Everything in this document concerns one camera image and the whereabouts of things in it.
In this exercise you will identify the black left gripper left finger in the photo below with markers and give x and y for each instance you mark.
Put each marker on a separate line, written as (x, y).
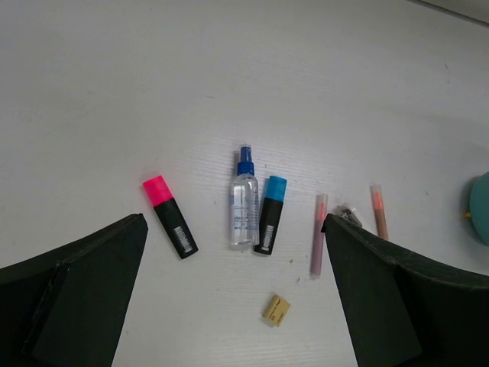
(67, 306)

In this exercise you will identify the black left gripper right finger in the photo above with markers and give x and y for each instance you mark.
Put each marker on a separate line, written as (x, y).
(402, 308)

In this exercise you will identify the tan rectangular eraser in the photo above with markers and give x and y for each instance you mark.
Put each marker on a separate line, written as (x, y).
(276, 310)

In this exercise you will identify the teal round divided organizer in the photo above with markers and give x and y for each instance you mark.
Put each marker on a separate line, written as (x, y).
(477, 211)

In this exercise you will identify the pink and black highlighter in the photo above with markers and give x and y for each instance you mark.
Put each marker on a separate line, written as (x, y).
(170, 216)

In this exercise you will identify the blue and black highlighter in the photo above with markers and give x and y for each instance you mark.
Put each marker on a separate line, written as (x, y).
(270, 214)

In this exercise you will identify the clear spray bottle blue cap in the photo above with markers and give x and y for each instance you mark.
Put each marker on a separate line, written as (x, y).
(244, 201)

